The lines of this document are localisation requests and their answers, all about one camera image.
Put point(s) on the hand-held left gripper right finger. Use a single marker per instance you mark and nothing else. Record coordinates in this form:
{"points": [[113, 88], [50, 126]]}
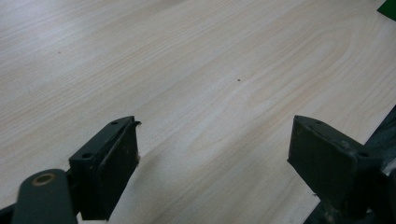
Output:
{"points": [[330, 161]]}

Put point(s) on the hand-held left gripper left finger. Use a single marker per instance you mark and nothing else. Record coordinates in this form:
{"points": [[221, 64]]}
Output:
{"points": [[102, 168]]}

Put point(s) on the green object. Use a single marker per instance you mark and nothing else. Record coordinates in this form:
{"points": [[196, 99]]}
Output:
{"points": [[388, 8]]}

